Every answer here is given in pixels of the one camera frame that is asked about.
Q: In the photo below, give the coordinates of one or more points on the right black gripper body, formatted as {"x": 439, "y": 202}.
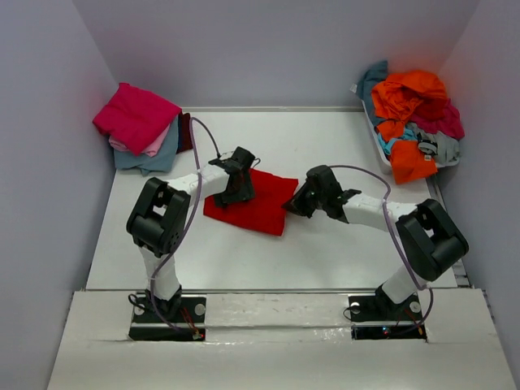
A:
{"x": 305, "y": 197}

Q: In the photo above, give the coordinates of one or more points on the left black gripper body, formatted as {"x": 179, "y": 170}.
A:
{"x": 237, "y": 192}

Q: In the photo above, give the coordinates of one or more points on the red t shirt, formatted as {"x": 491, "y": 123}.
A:
{"x": 264, "y": 213}

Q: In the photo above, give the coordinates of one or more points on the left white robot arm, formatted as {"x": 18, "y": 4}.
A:
{"x": 164, "y": 211}

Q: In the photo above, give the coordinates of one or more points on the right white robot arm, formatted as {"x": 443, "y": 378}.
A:
{"x": 424, "y": 235}

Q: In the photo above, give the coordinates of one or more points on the maroon folded t shirt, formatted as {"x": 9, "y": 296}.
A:
{"x": 184, "y": 137}

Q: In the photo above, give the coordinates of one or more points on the grey-blue folded t shirt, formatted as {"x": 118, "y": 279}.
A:
{"x": 162, "y": 161}

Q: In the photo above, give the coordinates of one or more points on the light blue t shirt in pile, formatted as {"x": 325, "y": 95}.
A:
{"x": 386, "y": 146}

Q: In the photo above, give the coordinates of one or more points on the magenta folded t shirt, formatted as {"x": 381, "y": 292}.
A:
{"x": 135, "y": 117}

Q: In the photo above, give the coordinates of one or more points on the orange t shirt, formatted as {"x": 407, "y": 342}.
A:
{"x": 396, "y": 100}

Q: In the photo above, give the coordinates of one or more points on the white laundry basket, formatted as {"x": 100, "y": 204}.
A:
{"x": 384, "y": 162}

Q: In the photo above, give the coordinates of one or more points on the pink folded t shirt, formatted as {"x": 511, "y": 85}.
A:
{"x": 151, "y": 150}

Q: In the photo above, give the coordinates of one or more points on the teal-grey t shirt in pile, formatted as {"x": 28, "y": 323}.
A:
{"x": 376, "y": 73}

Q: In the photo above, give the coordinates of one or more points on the grey t shirt in pile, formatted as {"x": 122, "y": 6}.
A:
{"x": 444, "y": 149}

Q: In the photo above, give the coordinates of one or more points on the magenta t shirt in pile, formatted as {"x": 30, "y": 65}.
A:
{"x": 450, "y": 125}

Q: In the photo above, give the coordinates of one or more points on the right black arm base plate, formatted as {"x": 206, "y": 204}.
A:
{"x": 399, "y": 322}

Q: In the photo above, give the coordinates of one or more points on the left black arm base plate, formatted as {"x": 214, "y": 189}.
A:
{"x": 187, "y": 324}

